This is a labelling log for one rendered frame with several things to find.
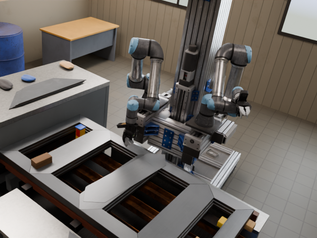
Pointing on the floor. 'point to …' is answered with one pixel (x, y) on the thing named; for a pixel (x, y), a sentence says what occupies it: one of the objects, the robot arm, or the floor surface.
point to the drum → (11, 49)
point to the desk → (79, 40)
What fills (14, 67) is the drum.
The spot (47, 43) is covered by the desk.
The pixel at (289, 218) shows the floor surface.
